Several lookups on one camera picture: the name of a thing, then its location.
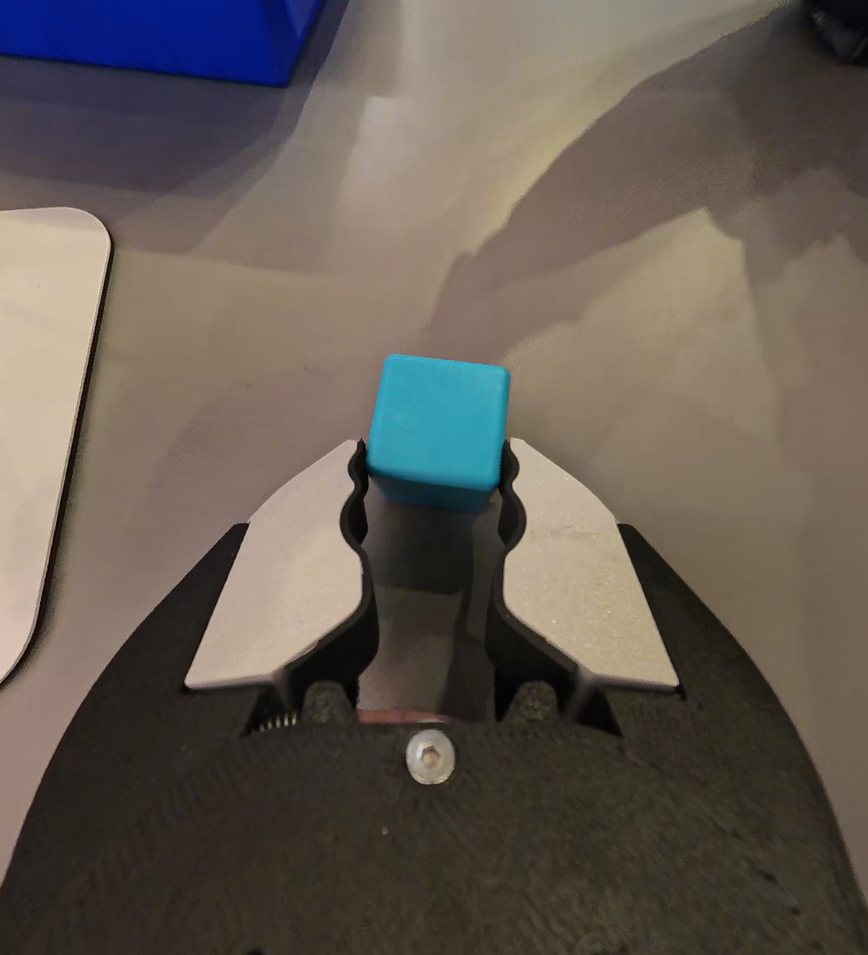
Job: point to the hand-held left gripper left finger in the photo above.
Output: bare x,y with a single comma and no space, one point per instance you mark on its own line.
285,589

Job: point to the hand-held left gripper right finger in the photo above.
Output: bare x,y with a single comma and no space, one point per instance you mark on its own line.
583,589

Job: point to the teal cube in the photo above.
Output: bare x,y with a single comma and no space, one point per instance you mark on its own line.
434,425

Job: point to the blue plastic bin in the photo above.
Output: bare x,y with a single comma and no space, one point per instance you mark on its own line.
143,37

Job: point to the grey desk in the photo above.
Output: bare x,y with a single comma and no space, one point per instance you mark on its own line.
628,336

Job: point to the person's left hand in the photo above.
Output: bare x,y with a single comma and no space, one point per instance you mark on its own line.
397,717

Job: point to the white stand with wooden board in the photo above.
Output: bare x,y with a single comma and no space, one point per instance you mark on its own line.
16,448

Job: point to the black and red bag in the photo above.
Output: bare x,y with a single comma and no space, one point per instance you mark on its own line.
859,30

